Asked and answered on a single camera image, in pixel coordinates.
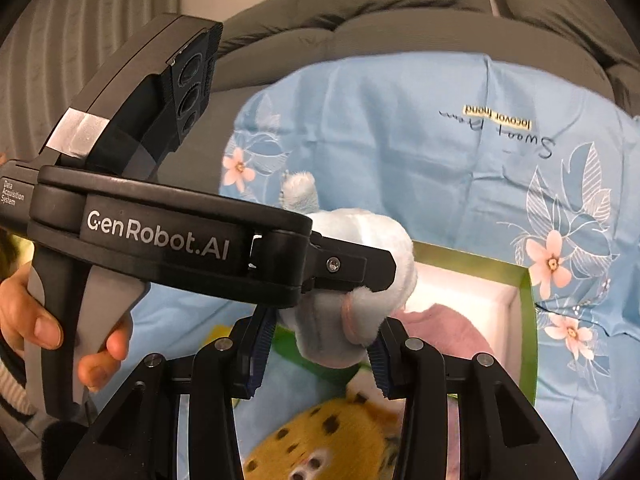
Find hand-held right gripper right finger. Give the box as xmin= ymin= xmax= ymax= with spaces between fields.
xmin=369 ymin=319 xmax=581 ymax=480

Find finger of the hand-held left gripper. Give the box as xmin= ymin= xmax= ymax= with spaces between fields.
xmin=249 ymin=229 xmax=399 ymax=295

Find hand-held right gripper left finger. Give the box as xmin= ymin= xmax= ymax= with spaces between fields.
xmin=60 ymin=309 xmax=277 ymax=480

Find light blue plush toy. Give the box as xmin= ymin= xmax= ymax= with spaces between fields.
xmin=277 ymin=170 xmax=417 ymax=369

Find green cardboard box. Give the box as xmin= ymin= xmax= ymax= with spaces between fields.
xmin=207 ymin=241 xmax=539 ymax=407

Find person's left hand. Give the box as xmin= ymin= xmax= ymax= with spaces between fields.
xmin=0 ymin=260 xmax=134 ymax=396

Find pink fuzzy cloth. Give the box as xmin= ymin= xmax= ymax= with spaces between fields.
xmin=387 ymin=304 xmax=498 ymax=362

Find yellow spotted plush toy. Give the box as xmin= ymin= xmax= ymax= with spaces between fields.
xmin=242 ymin=379 xmax=407 ymax=480

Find blue floral bedsheet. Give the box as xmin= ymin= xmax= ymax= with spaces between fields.
xmin=90 ymin=52 xmax=640 ymax=480

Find grey cushioned sofa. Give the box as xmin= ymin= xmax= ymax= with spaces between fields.
xmin=215 ymin=0 xmax=640 ymax=122

